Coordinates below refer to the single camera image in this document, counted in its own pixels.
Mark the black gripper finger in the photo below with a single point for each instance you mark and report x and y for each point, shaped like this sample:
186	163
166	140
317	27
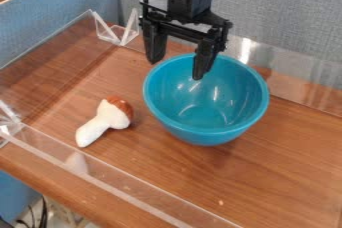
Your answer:
206	53
155	42

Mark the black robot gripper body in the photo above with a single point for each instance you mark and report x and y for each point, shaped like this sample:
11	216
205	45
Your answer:
186	19

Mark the blue plastic bowl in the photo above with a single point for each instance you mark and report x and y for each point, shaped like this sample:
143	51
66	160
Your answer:
209	111

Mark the white brown-capped toy mushroom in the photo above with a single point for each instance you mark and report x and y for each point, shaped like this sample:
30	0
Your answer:
114	115

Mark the clear acrylic left barrier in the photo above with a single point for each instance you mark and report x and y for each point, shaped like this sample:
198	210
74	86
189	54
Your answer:
22	36

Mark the clear acrylic barrier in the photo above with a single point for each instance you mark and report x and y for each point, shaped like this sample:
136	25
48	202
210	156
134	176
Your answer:
151	199
299	78
22	36

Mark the clear acrylic back barrier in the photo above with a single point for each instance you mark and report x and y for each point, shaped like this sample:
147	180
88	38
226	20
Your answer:
299	78

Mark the clear acrylic front barrier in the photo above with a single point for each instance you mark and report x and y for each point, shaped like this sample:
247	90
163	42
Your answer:
151	199

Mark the clear acrylic corner bracket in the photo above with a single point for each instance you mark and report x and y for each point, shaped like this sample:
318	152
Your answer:
119	35

